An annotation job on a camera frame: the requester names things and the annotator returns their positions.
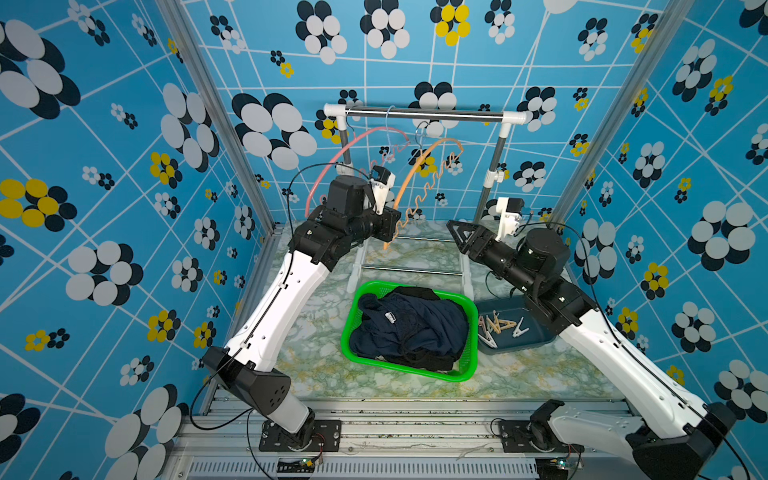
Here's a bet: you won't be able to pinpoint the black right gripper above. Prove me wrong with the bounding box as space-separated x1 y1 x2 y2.
451 220 538 301

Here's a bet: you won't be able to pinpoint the wooden hanger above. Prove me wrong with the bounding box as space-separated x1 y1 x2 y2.
382 119 466 252

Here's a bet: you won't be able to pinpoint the pink plastic hanger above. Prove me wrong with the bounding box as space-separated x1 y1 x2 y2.
305 104 410 216

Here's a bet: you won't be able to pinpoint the black shorts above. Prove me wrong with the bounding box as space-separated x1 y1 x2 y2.
359 285 469 372

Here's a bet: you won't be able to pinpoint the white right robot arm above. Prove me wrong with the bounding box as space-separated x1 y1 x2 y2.
447 220 736 479

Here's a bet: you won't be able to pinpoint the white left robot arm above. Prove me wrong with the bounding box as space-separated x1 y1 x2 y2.
203 167 401 447

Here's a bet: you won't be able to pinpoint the dark teal plastic bin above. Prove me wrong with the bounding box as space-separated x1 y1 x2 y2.
475 296 555 355

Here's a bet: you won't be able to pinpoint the white metal clothes rack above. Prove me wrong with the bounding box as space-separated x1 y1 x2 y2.
335 105 532 298

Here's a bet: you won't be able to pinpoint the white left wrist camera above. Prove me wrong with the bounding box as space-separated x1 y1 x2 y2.
370 165 396 215

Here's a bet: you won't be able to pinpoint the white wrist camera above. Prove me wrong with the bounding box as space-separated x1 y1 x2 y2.
496 197 525 241
370 165 396 215

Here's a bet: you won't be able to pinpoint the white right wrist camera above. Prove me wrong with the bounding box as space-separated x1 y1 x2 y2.
496 197 525 241

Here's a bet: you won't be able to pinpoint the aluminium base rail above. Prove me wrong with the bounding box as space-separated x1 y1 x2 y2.
162 393 644 479

